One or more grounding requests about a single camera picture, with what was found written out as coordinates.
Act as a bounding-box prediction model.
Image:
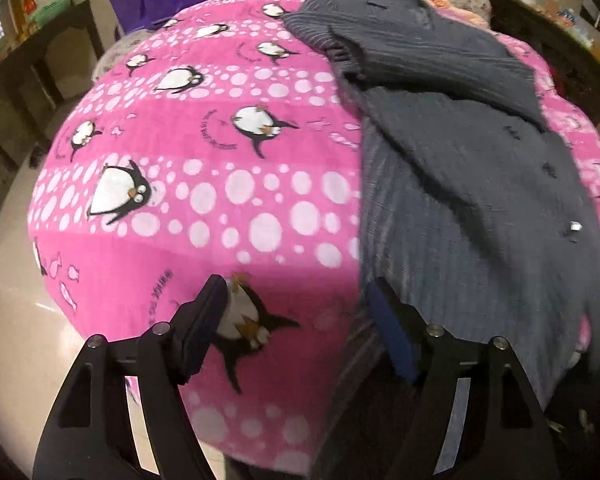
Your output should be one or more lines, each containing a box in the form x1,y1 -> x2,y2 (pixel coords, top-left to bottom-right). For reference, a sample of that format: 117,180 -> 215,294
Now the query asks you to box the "grey striped coat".
279,0 -> 600,480

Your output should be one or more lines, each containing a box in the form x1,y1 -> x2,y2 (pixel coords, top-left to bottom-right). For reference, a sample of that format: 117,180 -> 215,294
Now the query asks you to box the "green plastic basket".
27,0 -> 76,28

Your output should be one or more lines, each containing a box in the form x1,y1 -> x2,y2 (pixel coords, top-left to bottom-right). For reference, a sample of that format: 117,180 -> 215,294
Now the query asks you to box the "pink penguin print blanket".
27,0 -> 600,476

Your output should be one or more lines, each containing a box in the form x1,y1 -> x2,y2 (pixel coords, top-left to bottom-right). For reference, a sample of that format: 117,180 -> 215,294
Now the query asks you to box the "dark wooden table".
0,0 -> 106,161

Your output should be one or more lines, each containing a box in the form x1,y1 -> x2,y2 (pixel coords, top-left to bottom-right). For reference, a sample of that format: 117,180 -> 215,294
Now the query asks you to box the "pile of assorted packets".
505,0 -> 600,51

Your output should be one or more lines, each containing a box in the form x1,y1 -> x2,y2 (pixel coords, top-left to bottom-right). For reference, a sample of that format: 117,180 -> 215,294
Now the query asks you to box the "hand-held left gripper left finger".
32,274 -> 229,480

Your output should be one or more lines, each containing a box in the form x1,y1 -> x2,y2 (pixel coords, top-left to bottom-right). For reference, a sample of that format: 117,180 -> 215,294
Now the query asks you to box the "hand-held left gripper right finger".
367,277 -> 561,480

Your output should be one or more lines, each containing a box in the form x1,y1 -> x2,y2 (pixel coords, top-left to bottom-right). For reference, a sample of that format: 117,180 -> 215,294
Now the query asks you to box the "floral bed sheet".
92,30 -> 146,81

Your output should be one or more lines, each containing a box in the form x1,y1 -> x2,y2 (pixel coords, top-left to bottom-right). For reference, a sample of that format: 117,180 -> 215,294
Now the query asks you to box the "dark carved wooden cabinet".
485,0 -> 600,126

